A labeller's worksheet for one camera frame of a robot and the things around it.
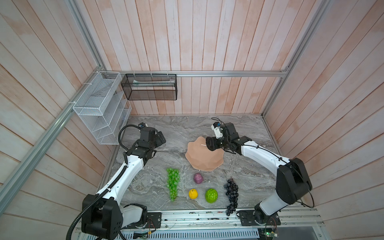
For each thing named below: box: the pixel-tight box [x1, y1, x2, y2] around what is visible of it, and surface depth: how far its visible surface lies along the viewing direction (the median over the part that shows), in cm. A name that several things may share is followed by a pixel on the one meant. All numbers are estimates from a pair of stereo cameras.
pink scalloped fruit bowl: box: [185, 136, 224, 172], surface depth 95 cm
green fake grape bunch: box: [166, 167, 181, 202], surface depth 84 cm
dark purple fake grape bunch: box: [223, 177, 239, 217], surface depth 79 cm
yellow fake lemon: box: [188, 188, 199, 200], surface depth 80 cm
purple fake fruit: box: [193, 173, 204, 184], surface depth 85 cm
